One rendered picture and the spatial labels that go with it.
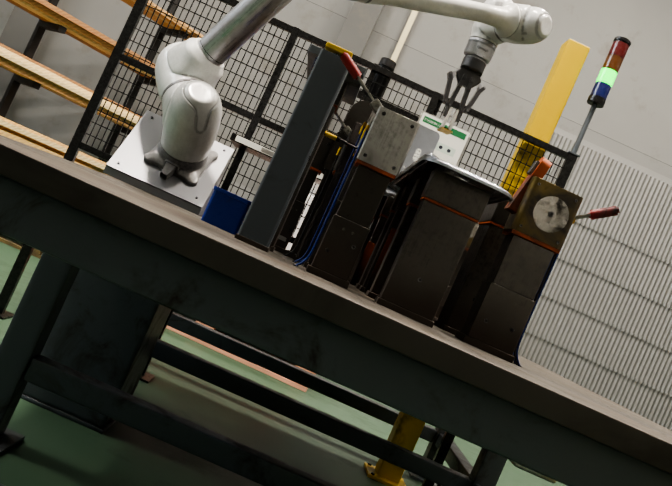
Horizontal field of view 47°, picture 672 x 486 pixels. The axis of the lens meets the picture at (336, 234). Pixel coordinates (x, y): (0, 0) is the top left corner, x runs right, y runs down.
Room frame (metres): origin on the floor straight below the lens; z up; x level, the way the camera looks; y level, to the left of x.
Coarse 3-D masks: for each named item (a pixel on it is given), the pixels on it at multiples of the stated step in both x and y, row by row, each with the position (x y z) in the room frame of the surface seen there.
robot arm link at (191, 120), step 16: (192, 80) 2.30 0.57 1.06; (176, 96) 2.27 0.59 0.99; (192, 96) 2.25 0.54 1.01; (208, 96) 2.27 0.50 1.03; (176, 112) 2.27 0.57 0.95; (192, 112) 2.25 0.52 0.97; (208, 112) 2.27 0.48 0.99; (176, 128) 2.29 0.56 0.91; (192, 128) 2.28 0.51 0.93; (208, 128) 2.30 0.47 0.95; (176, 144) 2.33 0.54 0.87; (192, 144) 2.32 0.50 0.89; (208, 144) 2.35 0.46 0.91; (192, 160) 2.38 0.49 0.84
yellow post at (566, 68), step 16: (560, 48) 3.32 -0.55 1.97; (576, 48) 3.23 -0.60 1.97; (560, 64) 3.23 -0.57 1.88; (576, 64) 3.23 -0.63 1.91; (560, 80) 3.23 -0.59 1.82; (544, 96) 3.23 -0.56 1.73; (560, 96) 3.23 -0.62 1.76; (544, 112) 3.23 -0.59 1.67; (560, 112) 3.23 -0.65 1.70; (528, 128) 3.25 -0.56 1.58; (544, 128) 3.23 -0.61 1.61; (512, 160) 3.29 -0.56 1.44; (528, 160) 3.23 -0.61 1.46; (512, 176) 3.23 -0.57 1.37; (512, 192) 3.23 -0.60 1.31; (400, 416) 3.27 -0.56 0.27; (400, 432) 3.23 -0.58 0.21; (416, 432) 3.23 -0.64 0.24; (368, 464) 3.34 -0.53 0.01; (384, 464) 3.23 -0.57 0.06; (384, 480) 3.20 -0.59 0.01; (400, 480) 3.32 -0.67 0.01
